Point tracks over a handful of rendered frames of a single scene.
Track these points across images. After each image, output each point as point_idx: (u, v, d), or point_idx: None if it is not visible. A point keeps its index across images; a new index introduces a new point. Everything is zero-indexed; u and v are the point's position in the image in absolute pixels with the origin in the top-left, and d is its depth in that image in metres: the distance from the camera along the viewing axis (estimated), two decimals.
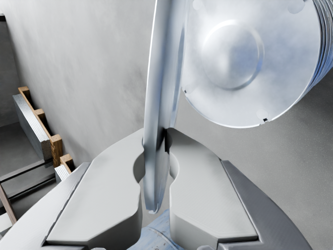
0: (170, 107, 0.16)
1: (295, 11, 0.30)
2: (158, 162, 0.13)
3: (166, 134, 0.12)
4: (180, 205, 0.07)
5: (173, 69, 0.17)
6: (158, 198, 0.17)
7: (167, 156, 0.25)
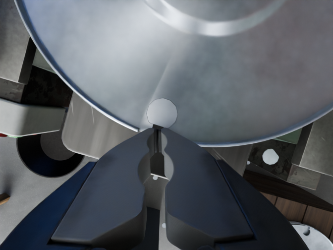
0: (243, 55, 0.15)
1: None
2: (239, 128, 0.15)
3: (160, 135, 0.12)
4: (176, 205, 0.07)
5: (276, 23, 0.14)
6: (163, 122, 0.15)
7: (114, 21, 0.14)
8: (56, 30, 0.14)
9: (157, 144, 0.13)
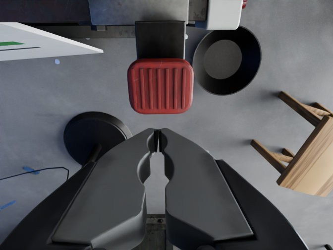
0: None
1: None
2: None
3: (161, 135, 0.12)
4: (176, 205, 0.07)
5: None
6: None
7: None
8: None
9: (157, 144, 0.13)
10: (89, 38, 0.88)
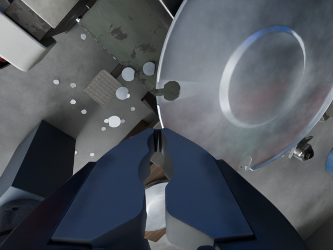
0: (244, 21, 0.21)
1: None
2: None
3: (161, 135, 0.12)
4: (176, 205, 0.07)
5: (229, 49, 0.22)
6: None
7: (312, 16, 0.24)
8: None
9: (157, 144, 0.13)
10: None
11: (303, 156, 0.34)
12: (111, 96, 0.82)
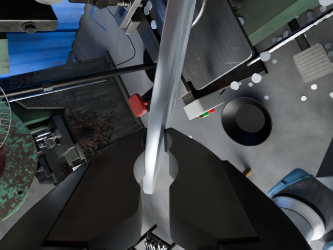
0: (171, 117, 0.28)
1: None
2: None
3: (166, 134, 0.12)
4: (180, 205, 0.07)
5: None
6: None
7: None
8: None
9: None
10: None
11: None
12: (326, 58, 0.74)
